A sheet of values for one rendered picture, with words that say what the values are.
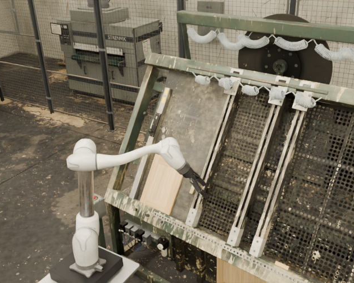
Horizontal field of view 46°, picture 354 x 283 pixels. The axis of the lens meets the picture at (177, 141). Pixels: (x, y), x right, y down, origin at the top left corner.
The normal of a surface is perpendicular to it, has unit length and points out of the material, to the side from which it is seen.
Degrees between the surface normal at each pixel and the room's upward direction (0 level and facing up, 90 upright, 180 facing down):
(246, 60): 90
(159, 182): 56
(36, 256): 0
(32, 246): 0
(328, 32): 90
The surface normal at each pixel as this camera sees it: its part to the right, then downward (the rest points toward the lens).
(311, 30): -0.62, 0.38
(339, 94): -0.54, -0.18
